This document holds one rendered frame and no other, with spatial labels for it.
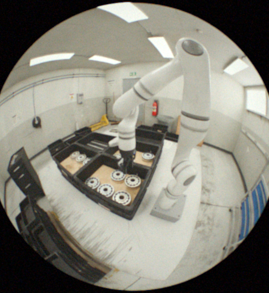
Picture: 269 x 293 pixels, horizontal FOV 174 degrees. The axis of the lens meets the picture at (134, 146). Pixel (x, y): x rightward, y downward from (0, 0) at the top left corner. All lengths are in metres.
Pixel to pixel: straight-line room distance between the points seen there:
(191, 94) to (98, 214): 0.75
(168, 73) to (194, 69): 0.09
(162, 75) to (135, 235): 0.75
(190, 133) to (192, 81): 0.14
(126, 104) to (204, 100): 0.23
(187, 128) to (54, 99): 3.73
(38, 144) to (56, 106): 1.46
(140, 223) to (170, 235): 0.21
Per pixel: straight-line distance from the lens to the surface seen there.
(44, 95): 3.72
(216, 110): 3.59
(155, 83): 0.29
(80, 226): 0.73
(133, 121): 0.39
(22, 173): 1.85
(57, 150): 2.15
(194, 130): 0.26
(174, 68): 0.32
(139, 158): 0.83
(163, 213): 0.60
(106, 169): 0.75
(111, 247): 0.65
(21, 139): 3.76
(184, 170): 0.36
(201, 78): 0.25
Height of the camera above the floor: 1.34
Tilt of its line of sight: 31 degrees down
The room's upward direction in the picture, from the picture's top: 1 degrees clockwise
